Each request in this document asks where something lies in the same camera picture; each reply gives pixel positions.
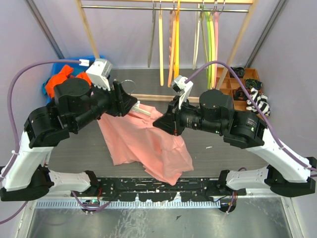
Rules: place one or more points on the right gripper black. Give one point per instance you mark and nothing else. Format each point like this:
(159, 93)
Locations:
(170, 122)

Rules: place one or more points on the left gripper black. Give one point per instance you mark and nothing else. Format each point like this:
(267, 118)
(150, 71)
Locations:
(122, 102)

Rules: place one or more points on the cream hanger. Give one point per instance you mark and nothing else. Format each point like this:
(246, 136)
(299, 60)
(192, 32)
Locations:
(136, 107)

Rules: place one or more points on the pink t shirt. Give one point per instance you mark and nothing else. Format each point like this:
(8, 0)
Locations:
(133, 138)

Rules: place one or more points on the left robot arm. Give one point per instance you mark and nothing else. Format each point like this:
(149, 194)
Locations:
(29, 178)

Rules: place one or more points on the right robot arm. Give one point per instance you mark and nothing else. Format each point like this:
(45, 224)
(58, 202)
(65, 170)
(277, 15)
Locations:
(244, 130)

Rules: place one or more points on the white hanger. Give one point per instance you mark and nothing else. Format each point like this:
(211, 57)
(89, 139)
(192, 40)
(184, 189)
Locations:
(196, 39)

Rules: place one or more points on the grey hanger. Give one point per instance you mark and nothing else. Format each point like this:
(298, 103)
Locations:
(150, 51)

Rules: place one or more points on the pale yellow hanger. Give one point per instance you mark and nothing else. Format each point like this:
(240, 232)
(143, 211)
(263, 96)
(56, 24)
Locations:
(160, 35)

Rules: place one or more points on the yellow green hanger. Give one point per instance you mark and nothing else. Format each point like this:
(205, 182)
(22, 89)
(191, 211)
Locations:
(213, 51)

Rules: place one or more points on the light orange hanger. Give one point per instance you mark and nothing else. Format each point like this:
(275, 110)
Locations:
(171, 46)

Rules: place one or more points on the blue plastic bin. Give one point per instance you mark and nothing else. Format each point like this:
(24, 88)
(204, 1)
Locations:
(74, 94)

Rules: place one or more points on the orange garment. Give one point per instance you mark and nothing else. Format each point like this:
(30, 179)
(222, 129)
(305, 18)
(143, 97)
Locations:
(64, 74)

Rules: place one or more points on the wooden compartment tray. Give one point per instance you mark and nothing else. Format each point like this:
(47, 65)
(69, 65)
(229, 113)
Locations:
(230, 83)

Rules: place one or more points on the rolled dark sock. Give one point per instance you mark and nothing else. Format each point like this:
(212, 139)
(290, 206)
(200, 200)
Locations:
(239, 95)
(239, 71)
(253, 83)

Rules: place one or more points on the teal garment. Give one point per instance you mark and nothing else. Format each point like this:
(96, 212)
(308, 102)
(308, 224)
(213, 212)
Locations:
(43, 88)

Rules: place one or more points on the black white striped cloth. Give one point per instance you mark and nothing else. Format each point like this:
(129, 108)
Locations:
(261, 100)

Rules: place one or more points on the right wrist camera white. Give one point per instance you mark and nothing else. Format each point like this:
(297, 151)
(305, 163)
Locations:
(182, 88)

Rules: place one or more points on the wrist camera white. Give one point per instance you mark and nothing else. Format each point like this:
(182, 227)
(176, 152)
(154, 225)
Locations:
(98, 72)
(182, 88)

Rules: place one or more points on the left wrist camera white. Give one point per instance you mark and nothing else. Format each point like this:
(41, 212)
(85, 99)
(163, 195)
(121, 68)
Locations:
(98, 72)

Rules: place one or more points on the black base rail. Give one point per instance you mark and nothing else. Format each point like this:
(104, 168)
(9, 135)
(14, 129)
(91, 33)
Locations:
(131, 189)

